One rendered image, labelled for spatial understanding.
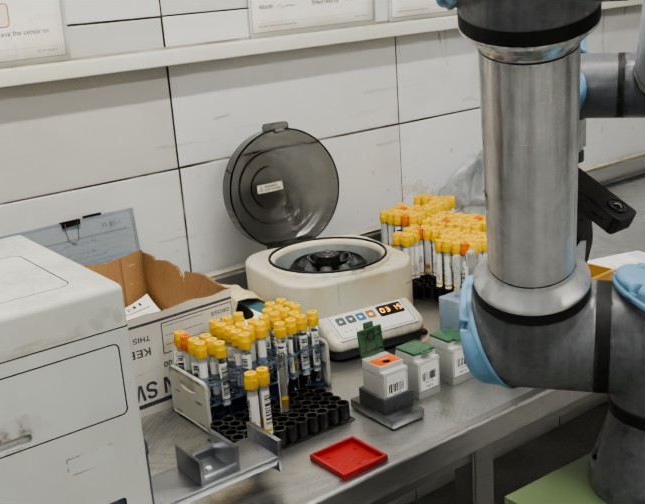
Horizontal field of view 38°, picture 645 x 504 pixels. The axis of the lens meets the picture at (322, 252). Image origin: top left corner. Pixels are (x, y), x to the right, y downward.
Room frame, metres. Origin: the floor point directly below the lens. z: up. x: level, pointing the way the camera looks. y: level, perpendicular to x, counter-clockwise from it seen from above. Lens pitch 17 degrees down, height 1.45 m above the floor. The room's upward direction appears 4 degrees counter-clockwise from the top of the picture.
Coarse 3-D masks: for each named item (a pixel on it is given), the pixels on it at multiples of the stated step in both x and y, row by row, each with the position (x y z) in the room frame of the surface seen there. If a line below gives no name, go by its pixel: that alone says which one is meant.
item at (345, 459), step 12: (336, 444) 1.04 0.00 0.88; (348, 444) 1.05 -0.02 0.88; (360, 444) 1.04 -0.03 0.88; (312, 456) 1.02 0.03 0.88; (324, 456) 1.02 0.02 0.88; (336, 456) 1.02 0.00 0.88; (348, 456) 1.02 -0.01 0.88; (360, 456) 1.02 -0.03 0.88; (372, 456) 1.01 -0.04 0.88; (384, 456) 1.00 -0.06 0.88; (324, 468) 1.00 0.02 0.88; (336, 468) 0.98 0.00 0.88; (348, 468) 0.99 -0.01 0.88; (360, 468) 0.98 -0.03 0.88
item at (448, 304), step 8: (440, 296) 1.30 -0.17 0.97; (448, 296) 1.29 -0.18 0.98; (440, 304) 1.29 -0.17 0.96; (448, 304) 1.28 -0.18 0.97; (456, 304) 1.27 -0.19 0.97; (440, 312) 1.29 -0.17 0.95; (448, 312) 1.28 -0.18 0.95; (456, 312) 1.27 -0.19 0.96; (440, 320) 1.29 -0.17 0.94; (448, 320) 1.28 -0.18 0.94; (456, 320) 1.27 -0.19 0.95; (440, 328) 1.29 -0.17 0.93; (456, 328) 1.27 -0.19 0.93
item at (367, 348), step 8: (368, 328) 1.15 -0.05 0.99; (376, 328) 1.16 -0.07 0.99; (360, 336) 1.15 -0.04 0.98; (368, 336) 1.15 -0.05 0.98; (376, 336) 1.16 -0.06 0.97; (360, 344) 1.14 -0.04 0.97; (368, 344) 1.15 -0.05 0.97; (376, 344) 1.16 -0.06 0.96; (360, 352) 1.14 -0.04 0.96; (368, 352) 1.15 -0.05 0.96; (376, 352) 1.15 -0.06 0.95
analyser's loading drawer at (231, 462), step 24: (216, 432) 0.97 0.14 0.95; (264, 432) 0.99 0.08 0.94; (192, 456) 0.92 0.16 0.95; (216, 456) 0.97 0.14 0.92; (240, 456) 0.97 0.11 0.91; (264, 456) 0.96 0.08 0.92; (168, 480) 0.93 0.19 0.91; (192, 480) 0.92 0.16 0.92; (216, 480) 0.92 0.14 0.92; (240, 480) 0.94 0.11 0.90
